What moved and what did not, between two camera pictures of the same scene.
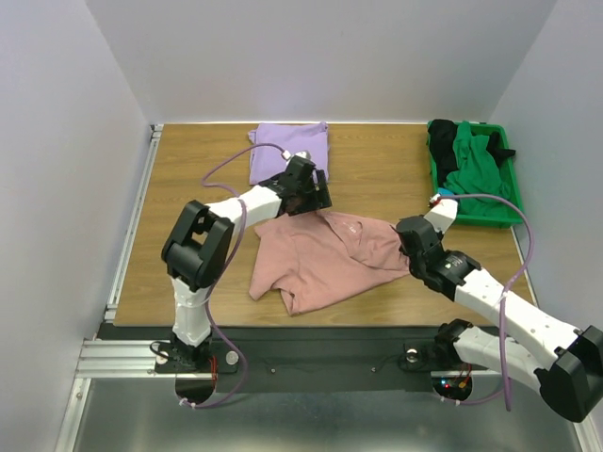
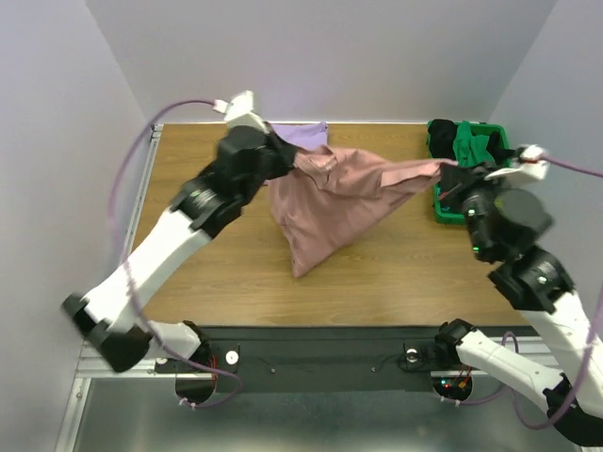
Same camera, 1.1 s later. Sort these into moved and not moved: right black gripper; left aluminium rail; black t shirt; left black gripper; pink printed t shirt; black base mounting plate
Moved: pink printed t shirt; right black gripper; left black gripper
Not moved: left aluminium rail; black t shirt; black base mounting plate
